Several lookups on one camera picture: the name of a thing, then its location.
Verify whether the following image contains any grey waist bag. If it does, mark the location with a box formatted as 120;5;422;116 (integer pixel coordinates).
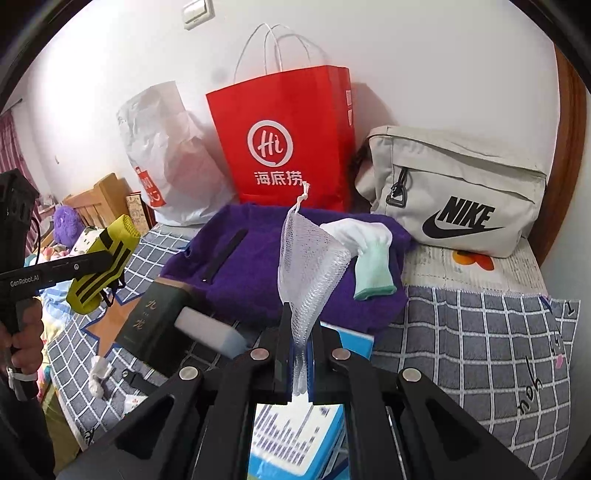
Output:
355;124;548;258

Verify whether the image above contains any pink plaid curtain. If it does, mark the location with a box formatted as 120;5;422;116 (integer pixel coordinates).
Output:
0;113;33;185

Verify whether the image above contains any white light switch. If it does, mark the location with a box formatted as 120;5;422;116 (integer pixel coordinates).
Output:
181;0;215;31

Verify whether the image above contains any white mesh net bag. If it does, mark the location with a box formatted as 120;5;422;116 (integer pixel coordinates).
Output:
277;181;352;395

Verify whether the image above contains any brown wooden door frame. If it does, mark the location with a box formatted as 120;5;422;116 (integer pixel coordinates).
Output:
531;46;587;278

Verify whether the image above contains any small white printed sachet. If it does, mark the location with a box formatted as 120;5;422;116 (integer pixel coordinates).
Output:
124;393;151;418

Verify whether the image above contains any person's left hand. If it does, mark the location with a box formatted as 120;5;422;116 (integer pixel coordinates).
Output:
9;300;44;365

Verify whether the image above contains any patterned book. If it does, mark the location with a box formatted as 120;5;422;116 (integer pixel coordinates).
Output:
126;193;155;232

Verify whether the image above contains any purple towel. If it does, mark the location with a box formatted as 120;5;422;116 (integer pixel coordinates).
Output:
159;202;416;333

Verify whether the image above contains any white sponge block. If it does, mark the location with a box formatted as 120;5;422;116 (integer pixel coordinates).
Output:
174;307;247;358

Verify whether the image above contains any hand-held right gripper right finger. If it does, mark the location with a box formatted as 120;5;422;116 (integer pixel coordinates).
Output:
310;323;541;480

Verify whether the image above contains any dark green tin box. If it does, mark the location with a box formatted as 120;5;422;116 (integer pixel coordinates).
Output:
115;276;232;377

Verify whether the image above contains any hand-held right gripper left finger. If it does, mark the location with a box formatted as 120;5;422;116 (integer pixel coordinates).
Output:
55;302;296;480

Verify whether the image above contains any white floral bed sheet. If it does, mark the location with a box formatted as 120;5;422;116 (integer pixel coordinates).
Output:
402;240;550;296

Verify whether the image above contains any blue tissue box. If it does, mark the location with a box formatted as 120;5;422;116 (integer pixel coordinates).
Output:
247;323;376;480

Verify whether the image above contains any white glove with green cuff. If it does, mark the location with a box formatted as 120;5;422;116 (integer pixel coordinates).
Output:
320;219;398;302

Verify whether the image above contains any grey checked blanket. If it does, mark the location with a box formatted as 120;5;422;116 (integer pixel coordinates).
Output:
46;226;580;480

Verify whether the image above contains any red paper bag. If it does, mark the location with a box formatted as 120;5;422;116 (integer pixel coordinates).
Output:
205;23;356;213

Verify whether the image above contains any yellow black striped fabric sleeve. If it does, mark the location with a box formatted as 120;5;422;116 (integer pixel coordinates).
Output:
66;213;140;315

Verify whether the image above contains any purple plush toy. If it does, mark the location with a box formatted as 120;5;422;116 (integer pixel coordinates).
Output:
53;205;85;243

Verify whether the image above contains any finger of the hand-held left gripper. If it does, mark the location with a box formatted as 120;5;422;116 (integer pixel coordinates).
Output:
65;251;122;280

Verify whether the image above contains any white plastic shopping bag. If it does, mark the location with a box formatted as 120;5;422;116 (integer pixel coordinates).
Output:
115;80;238;227

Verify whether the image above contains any wooden headboard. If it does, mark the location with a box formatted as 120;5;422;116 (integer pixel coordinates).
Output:
62;173;132;229

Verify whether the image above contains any person's left forearm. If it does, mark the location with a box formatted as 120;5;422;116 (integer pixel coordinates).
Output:
0;385;54;480

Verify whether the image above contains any colourful quilt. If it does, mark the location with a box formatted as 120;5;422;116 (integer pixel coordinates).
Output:
28;244;75;324

